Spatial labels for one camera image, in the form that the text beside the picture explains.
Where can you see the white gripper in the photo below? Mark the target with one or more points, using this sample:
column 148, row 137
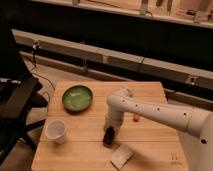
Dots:
column 112, row 122

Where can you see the black office chair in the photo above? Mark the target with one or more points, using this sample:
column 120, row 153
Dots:
column 18, row 95

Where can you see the green round bowl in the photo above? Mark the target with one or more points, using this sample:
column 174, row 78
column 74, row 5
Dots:
column 77, row 98

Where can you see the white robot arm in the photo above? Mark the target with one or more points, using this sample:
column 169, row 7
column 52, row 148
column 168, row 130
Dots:
column 194, row 121

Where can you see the orange eraser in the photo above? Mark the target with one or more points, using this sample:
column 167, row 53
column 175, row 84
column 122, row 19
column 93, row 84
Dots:
column 136, row 117

